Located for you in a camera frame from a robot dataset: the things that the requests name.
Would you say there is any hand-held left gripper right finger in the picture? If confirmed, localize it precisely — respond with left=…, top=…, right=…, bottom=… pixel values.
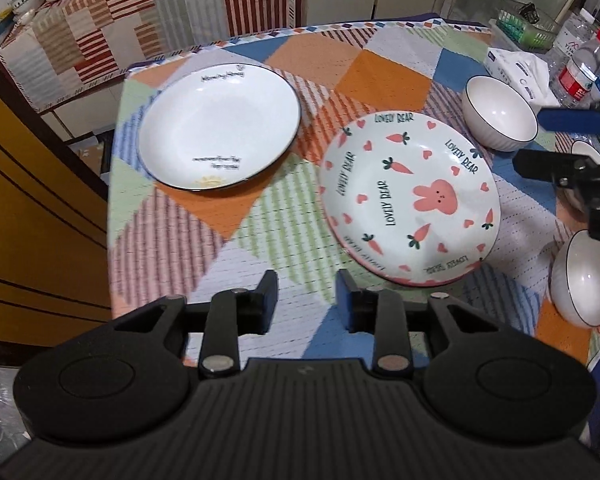
left=336, top=270, right=502, bottom=377

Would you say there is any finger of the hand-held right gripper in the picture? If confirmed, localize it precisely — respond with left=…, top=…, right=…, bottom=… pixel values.
left=512, top=149, right=595, bottom=192
left=536, top=101, right=600, bottom=135

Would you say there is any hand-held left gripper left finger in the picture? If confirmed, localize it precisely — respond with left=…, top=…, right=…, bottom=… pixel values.
left=111, top=270, right=279, bottom=379

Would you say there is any white ribbed bowl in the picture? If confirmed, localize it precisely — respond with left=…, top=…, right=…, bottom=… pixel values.
left=550, top=230, right=600, bottom=329
left=555, top=139, right=600, bottom=213
left=461, top=75, right=539, bottom=153

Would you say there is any bunny carrot print plate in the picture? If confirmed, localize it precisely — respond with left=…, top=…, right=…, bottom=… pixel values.
left=318, top=112, right=502, bottom=288

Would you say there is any white plate with black rim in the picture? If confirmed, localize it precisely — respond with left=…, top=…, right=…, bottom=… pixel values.
left=138, top=63, right=302, bottom=192

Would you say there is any red label water bottle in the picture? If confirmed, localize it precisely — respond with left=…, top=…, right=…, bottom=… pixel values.
left=550, top=29, right=600, bottom=109

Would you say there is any white tissue pack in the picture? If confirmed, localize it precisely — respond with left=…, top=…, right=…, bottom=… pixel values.
left=482, top=46, right=554, bottom=107

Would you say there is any white label water bottle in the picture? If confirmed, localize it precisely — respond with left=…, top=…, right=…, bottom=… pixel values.
left=552, top=9, right=599, bottom=68

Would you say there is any green plastic basket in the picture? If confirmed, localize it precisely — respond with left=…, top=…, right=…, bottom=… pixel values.
left=489, top=9, right=557, bottom=54

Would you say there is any colourful patchwork tablecloth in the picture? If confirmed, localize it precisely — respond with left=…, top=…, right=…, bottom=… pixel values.
left=105, top=17, right=600, bottom=367

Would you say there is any yellow wooden chair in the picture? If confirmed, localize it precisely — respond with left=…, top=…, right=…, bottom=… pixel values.
left=0, top=79, right=115, bottom=357

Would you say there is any striped counter cloth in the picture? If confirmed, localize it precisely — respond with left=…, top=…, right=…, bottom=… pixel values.
left=0, top=0, right=302, bottom=114

